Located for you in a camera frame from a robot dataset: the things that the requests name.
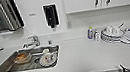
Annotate dishes in sink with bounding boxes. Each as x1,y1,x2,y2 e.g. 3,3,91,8
12,52,33,65
36,47,58,67

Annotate white plate stack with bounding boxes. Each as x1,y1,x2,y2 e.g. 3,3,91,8
98,25,128,46

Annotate chrome sink faucet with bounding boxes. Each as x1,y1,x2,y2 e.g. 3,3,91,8
21,34,41,50

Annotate black wall soap dispenser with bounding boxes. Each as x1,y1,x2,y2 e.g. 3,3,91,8
42,3,61,31

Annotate stainless steel sink basin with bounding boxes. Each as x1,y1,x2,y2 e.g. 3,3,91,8
0,43,64,72

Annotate small chrome counter knob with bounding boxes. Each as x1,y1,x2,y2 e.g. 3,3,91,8
46,38,53,46

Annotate small wall label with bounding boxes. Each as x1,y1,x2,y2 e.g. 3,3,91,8
28,12,38,18

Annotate white bowl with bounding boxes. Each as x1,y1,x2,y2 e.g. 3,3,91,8
103,25,120,38

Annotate small white bottle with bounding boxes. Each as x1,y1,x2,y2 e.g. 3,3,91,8
93,30,101,42

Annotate white wall outlet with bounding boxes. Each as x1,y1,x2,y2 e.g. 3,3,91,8
66,20,73,30

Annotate blue dish soap bottle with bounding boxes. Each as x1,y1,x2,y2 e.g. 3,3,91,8
85,26,96,41

